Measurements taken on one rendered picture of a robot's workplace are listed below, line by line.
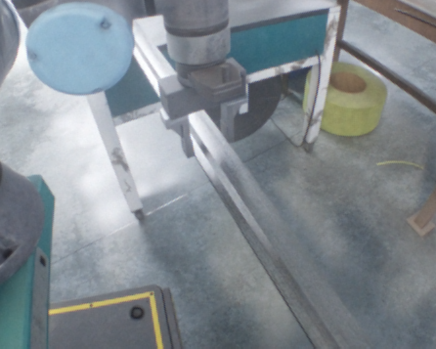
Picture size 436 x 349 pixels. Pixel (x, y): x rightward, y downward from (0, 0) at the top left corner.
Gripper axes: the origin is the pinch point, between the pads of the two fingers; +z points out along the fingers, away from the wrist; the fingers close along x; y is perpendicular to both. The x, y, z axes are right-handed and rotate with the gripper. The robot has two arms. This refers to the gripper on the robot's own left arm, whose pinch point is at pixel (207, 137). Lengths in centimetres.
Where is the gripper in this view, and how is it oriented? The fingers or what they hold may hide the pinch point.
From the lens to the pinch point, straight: 60.6
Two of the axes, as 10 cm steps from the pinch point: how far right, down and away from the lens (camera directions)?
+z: 0.5, 6.8, 7.3
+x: -9.0, 3.4, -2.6
